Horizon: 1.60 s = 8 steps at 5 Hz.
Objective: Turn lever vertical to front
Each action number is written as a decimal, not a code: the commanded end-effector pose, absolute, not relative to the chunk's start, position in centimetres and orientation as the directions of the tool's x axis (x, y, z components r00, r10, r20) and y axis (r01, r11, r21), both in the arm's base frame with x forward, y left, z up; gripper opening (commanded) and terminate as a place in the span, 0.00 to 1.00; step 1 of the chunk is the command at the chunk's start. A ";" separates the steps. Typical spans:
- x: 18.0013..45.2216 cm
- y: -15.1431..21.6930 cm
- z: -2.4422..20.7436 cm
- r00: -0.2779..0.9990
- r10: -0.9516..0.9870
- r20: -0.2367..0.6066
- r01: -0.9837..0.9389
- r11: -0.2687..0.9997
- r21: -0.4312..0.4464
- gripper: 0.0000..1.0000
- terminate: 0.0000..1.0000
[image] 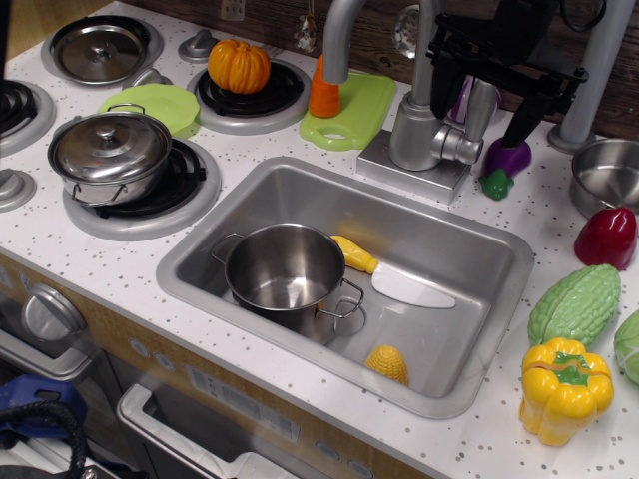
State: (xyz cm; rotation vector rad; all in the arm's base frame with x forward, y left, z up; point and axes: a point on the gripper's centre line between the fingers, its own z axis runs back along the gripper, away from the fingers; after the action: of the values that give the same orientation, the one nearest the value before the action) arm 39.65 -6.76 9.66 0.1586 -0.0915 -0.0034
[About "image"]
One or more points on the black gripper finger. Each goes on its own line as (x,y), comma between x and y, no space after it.
(447,82)
(525,119)

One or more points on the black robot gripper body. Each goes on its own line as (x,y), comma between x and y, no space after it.
(511,51)

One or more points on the silver faucet lever handle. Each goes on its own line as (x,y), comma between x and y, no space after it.
(465,145)

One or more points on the purple white toy onion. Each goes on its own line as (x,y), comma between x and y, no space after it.
(458,112)

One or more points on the purple toy eggplant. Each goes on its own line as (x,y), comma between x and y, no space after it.
(500,166)

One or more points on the clear glass knob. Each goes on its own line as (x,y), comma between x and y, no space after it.
(405,31)

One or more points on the silver toy faucet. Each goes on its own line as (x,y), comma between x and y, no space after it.
(401,158)

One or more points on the green toy cutting board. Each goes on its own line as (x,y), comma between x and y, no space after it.
(365,101)

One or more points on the steel bowl at right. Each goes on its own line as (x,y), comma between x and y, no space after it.
(605,176)

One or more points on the orange toy carrot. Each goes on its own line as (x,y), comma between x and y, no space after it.
(324,101)

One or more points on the red toy pepper half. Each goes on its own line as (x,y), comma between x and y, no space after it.
(609,237)

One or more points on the black burner back centre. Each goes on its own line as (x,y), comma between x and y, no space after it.
(282,102)

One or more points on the black burner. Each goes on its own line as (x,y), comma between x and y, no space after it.
(27,114)
(282,102)
(188,189)

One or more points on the green toy bitter gourd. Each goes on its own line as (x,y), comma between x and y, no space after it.
(579,306)

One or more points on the orange toy pumpkin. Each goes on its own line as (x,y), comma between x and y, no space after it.
(238,67)

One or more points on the green toy cabbage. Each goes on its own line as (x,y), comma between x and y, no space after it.
(626,347)

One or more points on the grey stove knob back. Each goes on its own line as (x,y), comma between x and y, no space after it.
(197,49)

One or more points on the grey stove knob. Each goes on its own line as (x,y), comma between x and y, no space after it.
(150,76)
(197,49)
(17,189)

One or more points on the grey toy sink basin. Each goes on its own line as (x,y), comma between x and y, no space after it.
(447,351)

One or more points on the steel pot in sink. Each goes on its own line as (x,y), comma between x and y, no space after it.
(292,275)

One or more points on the green toy plate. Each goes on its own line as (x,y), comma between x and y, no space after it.
(172,105)

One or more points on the yellow toy bell pepper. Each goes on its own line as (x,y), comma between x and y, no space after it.
(564,388)

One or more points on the black burner front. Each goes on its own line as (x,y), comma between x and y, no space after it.
(188,189)

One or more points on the yellow toy corn piece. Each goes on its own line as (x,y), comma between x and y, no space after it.
(389,362)

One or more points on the grey stove knob middle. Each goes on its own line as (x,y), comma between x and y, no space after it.
(150,76)

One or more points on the steel pan lid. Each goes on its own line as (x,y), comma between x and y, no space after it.
(100,54)

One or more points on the lidded steel pot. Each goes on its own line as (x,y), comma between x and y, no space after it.
(110,158)

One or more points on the black burner left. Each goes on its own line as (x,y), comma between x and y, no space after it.
(27,114)

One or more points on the grey stove knob left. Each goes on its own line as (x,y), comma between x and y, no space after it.
(17,189)

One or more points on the grey oven knob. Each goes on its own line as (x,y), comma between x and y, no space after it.
(52,323)

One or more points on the yellow handled toy knife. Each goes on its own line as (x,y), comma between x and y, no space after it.
(393,282)

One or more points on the silver oven door handle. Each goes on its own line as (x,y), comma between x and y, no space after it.
(186,452)

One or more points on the blue clamp with black cable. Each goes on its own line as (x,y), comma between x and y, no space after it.
(35,407)

